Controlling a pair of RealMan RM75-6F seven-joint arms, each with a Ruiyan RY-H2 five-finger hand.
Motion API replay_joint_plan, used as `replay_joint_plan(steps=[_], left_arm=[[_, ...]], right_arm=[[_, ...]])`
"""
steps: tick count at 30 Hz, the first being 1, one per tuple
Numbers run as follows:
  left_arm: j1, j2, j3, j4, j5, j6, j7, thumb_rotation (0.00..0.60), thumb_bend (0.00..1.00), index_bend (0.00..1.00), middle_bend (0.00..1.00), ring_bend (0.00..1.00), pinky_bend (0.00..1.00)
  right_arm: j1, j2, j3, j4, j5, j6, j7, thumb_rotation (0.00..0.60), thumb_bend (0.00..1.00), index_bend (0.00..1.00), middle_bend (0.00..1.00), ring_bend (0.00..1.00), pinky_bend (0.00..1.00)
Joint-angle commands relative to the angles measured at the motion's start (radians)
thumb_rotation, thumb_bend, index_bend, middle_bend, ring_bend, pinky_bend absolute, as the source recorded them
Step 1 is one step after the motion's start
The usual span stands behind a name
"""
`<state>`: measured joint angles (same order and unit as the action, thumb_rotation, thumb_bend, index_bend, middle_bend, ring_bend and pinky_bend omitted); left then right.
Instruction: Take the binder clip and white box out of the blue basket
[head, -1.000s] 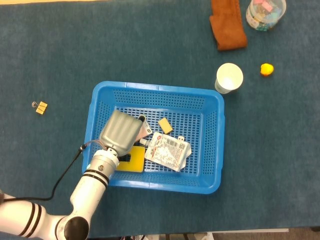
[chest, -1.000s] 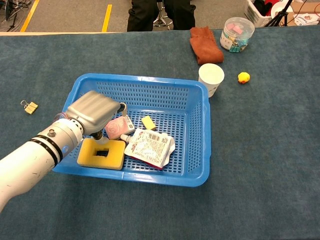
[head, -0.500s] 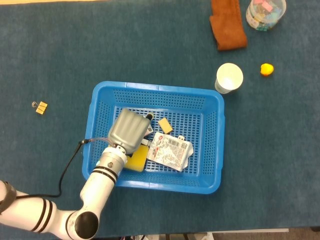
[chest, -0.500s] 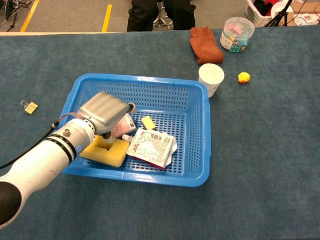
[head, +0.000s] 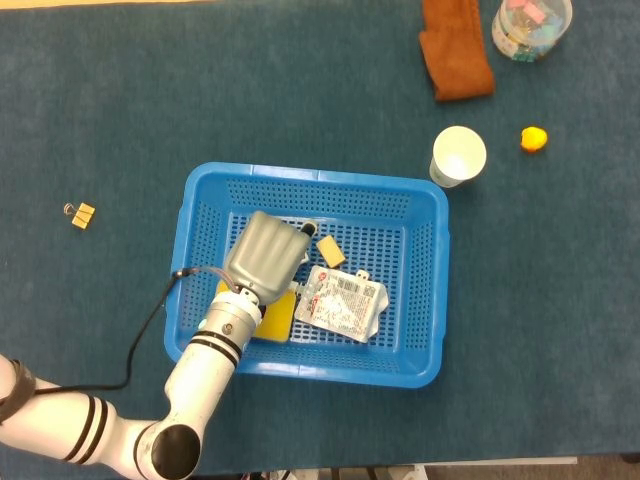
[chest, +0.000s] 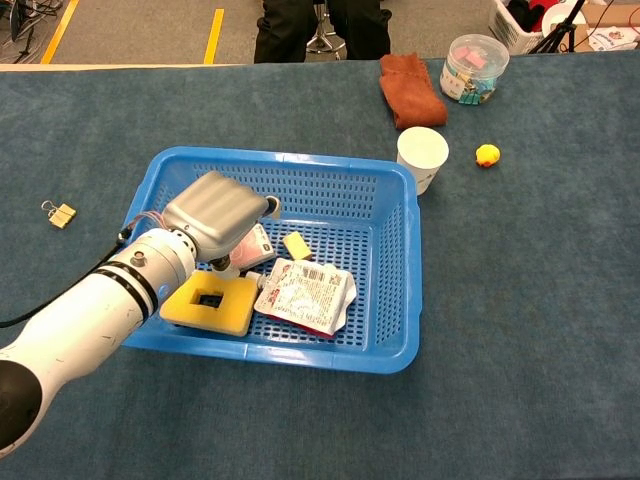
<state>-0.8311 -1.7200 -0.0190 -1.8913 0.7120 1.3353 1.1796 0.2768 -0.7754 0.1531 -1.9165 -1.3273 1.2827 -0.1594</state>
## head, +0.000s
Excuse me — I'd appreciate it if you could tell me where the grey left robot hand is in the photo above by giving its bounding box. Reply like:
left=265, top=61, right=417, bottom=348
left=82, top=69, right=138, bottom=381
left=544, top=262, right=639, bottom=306
left=222, top=210, right=319, bottom=306

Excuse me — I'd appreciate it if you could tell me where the blue perforated plastic basket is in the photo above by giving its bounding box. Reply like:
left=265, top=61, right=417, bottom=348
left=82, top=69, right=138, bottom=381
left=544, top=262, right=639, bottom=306
left=163, top=161, right=450, bottom=389

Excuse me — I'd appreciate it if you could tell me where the clear jar of coloured clips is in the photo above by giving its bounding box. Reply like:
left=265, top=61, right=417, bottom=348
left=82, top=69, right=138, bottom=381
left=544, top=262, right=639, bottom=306
left=491, top=0, right=574, bottom=57

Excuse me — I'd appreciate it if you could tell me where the small yellow sponge block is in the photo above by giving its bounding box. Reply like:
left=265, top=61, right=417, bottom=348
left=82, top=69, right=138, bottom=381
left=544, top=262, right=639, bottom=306
left=315, top=235, right=347, bottom=268

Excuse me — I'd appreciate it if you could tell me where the white printed spout pouch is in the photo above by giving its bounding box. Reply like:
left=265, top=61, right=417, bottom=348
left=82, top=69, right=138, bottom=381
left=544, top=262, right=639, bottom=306
left=290, top=264, right=390, bottom=344

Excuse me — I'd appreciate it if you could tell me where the teal felt table cover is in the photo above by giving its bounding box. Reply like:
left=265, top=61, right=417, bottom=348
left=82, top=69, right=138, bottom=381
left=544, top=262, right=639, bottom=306
left=0, top=0, right=640, bottom=476

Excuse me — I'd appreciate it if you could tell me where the white paper cup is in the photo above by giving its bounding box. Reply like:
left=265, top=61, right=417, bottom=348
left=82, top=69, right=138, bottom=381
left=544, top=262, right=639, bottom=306
left=428, top=125, right=488, bottom=189

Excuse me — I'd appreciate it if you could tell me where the brown folded cloth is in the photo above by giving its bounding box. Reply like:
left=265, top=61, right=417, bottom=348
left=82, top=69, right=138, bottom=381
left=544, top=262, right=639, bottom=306
left=418, top=0, right=497, bottom=103

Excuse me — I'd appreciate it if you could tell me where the yellow rubber duck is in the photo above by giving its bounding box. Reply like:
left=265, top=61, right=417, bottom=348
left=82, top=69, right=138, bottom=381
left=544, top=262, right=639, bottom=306
left=519, top=126, right=549, bottom=154

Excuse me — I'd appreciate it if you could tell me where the yellow rectangular frame with hole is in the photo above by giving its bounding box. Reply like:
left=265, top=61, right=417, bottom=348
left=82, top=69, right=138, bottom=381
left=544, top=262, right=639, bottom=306
left=216, top=279, right=299, bottom=344

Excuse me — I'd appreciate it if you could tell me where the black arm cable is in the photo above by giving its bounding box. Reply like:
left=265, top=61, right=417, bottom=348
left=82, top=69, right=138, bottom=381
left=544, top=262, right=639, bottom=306
left=29, top=266, right=232, bottom=396

